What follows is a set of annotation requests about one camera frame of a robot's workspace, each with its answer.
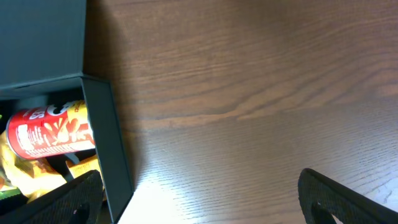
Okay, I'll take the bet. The yellow peanut snack packet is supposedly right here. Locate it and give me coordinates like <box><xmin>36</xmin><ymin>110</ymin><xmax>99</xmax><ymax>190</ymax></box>
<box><xmin>1</xmin><ymin>131</ymin><xmax>67</xmax><ymax>202</ymax></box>

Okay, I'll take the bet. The red snack can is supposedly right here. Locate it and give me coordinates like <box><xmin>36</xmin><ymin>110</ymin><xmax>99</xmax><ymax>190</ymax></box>
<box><xmin>6</xmin><ymin>100</ymin><xmax>95</xmax><ymax>159</ymax></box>

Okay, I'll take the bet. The green orange snack bar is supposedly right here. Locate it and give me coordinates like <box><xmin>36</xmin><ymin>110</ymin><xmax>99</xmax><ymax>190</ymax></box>
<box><xmin>0</xmin><ymin>186</ymin><xmax>21</xmax><ymax>200</ymax></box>

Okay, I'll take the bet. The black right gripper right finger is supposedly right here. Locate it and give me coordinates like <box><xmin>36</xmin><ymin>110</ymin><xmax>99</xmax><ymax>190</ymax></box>
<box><xmin>298</xmin><ymin>168</ymin><xmax>397</xmax><ymax>224</ymax></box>

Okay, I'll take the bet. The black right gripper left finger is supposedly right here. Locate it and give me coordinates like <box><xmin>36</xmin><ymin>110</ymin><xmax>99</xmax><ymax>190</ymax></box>
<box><xmin>1</xmin><ymin>170</ymin><xmax>103</xmax><ymax>224</ymax></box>

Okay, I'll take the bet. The black box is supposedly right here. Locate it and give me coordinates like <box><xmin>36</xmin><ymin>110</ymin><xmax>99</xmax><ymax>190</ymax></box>
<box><xmin>1</xmin><ymin>1</ymin><xmax>134</xmax><ymax>223</ymax></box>

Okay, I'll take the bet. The small yellow snack packet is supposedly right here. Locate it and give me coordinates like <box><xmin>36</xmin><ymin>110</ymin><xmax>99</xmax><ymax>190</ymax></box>
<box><xmin>64</xmin><ymin>155</ymin><xmax>102</xmax><ymax>182</ymax></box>

